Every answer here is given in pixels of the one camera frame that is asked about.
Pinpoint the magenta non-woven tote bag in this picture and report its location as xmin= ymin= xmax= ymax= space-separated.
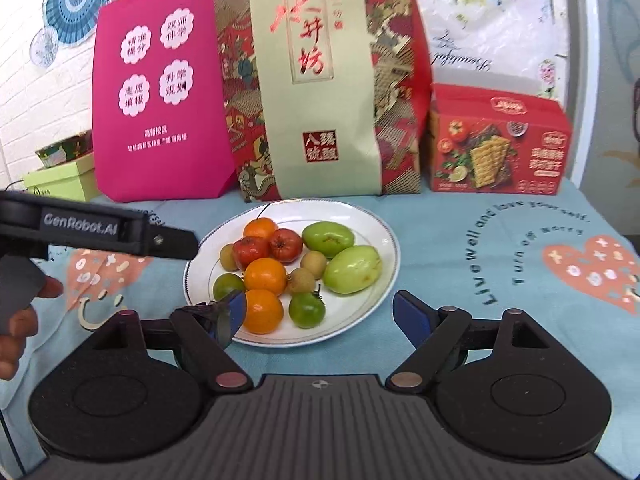
xmin=91 ymin=0 xmax=235 ymax=203

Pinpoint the green patterned bowl box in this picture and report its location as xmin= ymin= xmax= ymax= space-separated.
xmin=36 ymin=129 xmax=93 ymax=168

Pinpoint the red apple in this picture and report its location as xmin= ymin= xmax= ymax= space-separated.
xmin=268 ymin=229 xmax=304 ymax=264
xmin=232 ymin=235 xmax=270 ymax=271

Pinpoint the red cracker box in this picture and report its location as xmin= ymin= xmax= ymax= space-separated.
xmin=427 ymin=84 xmax=572 ymax=195

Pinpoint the green tomato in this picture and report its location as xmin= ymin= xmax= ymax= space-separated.
xmin=213 ymin=273 xmax=245 ymax=301
xmin=288 ymin=285 xmax=326 ymax=330

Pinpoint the tan longan back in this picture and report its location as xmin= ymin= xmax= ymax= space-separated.
xmin=300 ymin=250 xmax=328 ymax=281

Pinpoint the small green mango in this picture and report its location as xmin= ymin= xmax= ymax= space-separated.
xmin=302 ymin=221 xmax=355 ymax=260

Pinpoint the red green liquor gift bag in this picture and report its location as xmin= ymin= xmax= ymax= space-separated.
xmin=214 ymin=0 xmax=432 ymax=202

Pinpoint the person's left hand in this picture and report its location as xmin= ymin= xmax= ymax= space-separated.
xmin=0 ymin=275 xmax=65 ymax=382

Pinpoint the tan longan front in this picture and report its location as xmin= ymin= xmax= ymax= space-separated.
xmin=286 ymin=268 xmax=316 ymax=295

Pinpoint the tan longan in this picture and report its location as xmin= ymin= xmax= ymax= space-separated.
xmin=286 ymin=268 xmax=316 ymax=295
xmin=219 ymin=244 xmax=239 ymax=272
xmin=300 ymin=250 xmax=328 ymax=281

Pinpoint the blue printed tablecloth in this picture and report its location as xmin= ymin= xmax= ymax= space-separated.
xmin=1 ymin=182 xmax=639 ymax=478

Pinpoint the blue paper fan decoration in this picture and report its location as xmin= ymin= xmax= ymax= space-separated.
xmin=29 ymin=0 xmax=113 ymax=68

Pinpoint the light green cardboard box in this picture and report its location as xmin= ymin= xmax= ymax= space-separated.
xmin=23 ymin=153 xmax=101 ymax=203

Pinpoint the orange with stem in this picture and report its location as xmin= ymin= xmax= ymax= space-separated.
xmin=243 ymin=205 xmax=279 ymax=240

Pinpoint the large light green mango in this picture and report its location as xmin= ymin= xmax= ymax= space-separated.
xmin=322 ymin=245 xmax=383 ymax=295

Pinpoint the white floral plastic bag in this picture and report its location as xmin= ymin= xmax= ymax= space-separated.
xmin=416 ymin=0 xmax=570 ymax=102

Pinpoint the white round plate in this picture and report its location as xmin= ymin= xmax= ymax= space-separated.
xmin=182 ymin=198 xmax=403 ymax=349

